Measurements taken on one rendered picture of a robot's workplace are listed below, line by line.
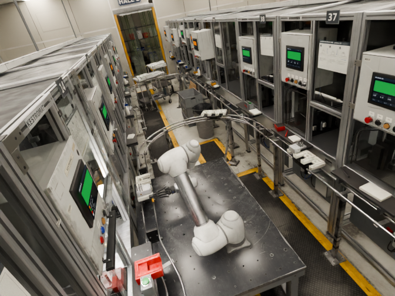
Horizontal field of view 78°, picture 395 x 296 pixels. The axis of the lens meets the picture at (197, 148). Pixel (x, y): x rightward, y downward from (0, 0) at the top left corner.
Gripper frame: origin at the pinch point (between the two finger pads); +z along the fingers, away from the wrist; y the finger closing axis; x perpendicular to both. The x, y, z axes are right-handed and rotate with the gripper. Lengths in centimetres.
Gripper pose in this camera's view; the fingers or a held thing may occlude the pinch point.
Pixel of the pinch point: (153, 195)
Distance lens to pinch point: 223.3
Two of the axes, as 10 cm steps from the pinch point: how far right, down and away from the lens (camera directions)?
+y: -1.7, -8.5, -4.9
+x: 2.7, 4.4, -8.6
